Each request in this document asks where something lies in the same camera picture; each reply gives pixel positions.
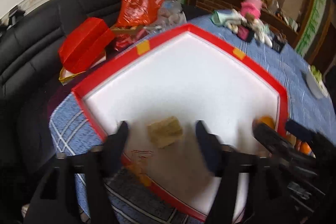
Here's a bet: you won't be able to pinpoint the beige fruit chunk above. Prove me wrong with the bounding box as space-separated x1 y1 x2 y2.
147 116 183 148

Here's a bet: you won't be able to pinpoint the small orange in tray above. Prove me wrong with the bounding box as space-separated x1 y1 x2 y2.
258 115 276 130

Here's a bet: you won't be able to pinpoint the white bowl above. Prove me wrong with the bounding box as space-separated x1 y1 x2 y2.
306 66 329 99

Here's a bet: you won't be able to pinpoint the blue plaid tablecloth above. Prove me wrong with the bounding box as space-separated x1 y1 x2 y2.
49 15 335 223

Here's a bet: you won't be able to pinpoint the green lettuce leaves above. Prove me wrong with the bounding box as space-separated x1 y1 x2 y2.
310 65 322 84

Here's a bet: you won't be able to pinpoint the red rimmed white tray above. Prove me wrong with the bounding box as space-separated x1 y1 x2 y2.
72 24 288 221

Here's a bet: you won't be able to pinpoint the black small box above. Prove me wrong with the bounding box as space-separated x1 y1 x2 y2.
272 35 287 53

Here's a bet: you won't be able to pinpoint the red gift box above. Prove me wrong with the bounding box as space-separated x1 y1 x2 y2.
59 18 115 74

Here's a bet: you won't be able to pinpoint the black leather sofa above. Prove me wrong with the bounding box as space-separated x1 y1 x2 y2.
1 0 121 169

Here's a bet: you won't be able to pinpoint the white gloves pile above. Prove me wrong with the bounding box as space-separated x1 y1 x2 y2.
224 10 273 48

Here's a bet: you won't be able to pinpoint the mint green cloth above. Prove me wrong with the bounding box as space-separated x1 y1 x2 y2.
210 11 229 26

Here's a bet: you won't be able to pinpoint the clear plastic bag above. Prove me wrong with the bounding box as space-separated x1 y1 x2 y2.
144 0 187 32

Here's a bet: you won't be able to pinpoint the red plastic bag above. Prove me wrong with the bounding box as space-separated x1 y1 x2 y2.
115 0 165 27

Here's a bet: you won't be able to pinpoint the pink sleeved bottle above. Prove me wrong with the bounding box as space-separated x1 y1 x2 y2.
240 0 263 19

